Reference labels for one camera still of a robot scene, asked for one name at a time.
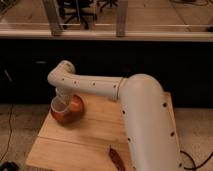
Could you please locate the grey metal post right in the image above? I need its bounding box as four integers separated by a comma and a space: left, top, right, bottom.
116, 0, 128, 37

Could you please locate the black cable on floor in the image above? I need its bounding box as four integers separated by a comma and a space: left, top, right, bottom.
0, 102, 15, 163

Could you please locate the grey metal post left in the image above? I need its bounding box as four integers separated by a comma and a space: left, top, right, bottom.
42, 0, 62, 36

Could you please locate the black office chair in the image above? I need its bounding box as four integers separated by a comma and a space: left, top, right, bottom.
97, 0, 118, 12
56, 0, 97, 30

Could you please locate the black object floor corner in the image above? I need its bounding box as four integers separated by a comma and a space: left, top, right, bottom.
0, 162, 19, 171

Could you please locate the white ceramic cup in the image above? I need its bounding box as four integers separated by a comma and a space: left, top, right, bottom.
50, 96, 70, 115

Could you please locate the orange ceramic bowl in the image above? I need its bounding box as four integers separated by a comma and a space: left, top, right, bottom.
50, 95, 85, 124

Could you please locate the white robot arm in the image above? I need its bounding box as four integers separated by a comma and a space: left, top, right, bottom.
47, 60, 183, 171

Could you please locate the black cable floor right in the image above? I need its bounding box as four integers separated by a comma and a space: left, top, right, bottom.
180, 150, 213, 171

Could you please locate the grey metal post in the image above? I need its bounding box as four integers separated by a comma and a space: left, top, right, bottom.
42, 0, 62, 36
116, 0, 128, 37

